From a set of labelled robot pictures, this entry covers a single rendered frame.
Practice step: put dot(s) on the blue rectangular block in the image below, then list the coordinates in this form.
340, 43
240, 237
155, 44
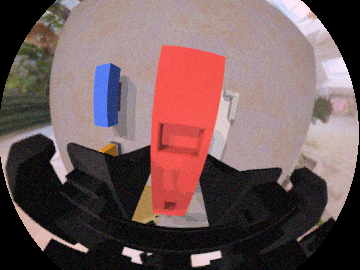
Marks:
105, 95

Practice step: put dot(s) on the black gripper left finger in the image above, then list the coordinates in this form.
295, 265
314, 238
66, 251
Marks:
126, 175

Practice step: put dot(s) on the red long block with square socket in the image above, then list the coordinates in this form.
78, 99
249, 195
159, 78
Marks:
187, 97

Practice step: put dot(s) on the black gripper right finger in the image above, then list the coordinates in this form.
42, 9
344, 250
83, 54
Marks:
223, 186

